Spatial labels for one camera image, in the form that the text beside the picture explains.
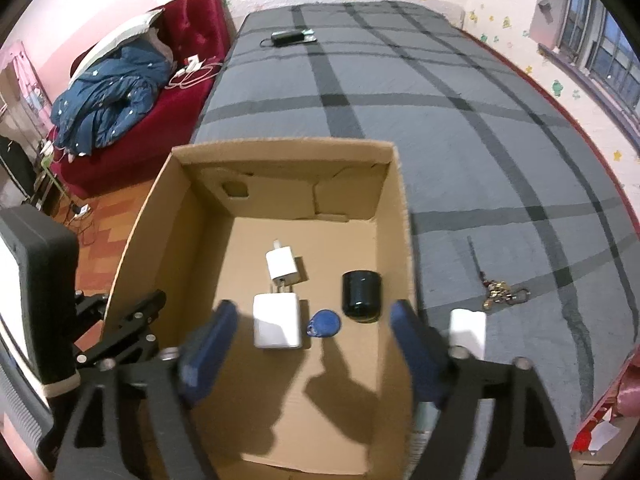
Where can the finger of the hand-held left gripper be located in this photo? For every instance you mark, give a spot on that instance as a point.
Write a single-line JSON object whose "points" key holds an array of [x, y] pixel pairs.
{"points": [[135, 325], [92, 304]]}

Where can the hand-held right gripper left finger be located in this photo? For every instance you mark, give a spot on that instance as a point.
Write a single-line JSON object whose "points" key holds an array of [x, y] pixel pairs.
{"points": [[207, 355]]}

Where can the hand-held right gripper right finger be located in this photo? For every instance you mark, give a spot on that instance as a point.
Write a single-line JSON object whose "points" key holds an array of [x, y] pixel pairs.
{"points": [[415, 355]]}

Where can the white rectangular box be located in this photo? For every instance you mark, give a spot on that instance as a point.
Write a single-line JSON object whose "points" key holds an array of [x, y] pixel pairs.
{"points": [[467, 332]]}

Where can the large white charger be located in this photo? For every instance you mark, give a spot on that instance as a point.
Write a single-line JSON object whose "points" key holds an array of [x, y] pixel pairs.
{"points": [[277, 320]]}

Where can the black glossy cup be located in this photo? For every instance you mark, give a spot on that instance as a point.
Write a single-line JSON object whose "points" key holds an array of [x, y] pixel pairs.
{"points": [[361, 295]]}

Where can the blue key fob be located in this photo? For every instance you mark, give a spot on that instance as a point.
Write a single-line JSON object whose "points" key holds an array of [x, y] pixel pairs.
{"points": [[327, 321]]}

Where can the small white charger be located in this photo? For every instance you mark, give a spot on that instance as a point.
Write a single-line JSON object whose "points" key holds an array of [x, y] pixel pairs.
{"points": [[282, 267]]}

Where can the brown cardboard box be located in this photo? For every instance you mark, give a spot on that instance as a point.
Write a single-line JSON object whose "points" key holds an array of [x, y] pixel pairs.
{"points": [[260, 230]]}

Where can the white floor power strip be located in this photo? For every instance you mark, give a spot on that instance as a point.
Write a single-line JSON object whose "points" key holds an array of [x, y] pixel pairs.
{"points": [[80, 209]]}

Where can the small glass side table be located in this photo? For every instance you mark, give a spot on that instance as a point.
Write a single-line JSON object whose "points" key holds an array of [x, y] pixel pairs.
{"points": [[47, 162]]}

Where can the black bag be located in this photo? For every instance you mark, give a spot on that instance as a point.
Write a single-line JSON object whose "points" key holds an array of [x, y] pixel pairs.
{"points": [[15, 165]]}

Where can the blue star-print quilt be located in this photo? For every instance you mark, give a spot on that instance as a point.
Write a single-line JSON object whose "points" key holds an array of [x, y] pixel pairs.
{"points": [[110, 105]]}

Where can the white paper sheet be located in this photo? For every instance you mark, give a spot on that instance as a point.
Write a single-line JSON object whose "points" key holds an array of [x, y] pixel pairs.
{"points": [[602, 435]]}

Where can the red velvet sofa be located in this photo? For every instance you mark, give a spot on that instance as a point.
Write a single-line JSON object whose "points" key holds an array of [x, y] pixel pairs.
{"points": [[165, 110]]}

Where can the pink hanging clothes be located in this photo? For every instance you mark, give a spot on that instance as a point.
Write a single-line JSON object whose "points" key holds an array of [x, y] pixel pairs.
{"points": [[22, 70]]}

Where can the red shiny cloth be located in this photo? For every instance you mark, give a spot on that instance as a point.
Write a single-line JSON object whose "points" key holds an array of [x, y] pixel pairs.
{"points": [[630, 390]]}

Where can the grey plaid bed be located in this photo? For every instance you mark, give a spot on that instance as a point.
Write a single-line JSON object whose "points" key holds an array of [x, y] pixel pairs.
{"points": [[400, 125]]}

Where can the white pillow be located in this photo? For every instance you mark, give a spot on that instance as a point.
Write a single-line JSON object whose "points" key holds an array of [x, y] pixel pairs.
{"points": [[125, 30]]}

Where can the black power adapter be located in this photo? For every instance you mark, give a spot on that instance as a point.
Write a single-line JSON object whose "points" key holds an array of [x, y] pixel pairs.
{"points": [[287, 37]]}

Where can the window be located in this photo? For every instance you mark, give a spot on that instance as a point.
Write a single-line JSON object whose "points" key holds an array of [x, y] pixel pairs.
{"points": [[600, 45]]}

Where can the grey wall fixture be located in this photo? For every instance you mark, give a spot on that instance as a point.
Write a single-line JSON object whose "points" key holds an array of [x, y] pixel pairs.
{"points": [[545, 10]]}

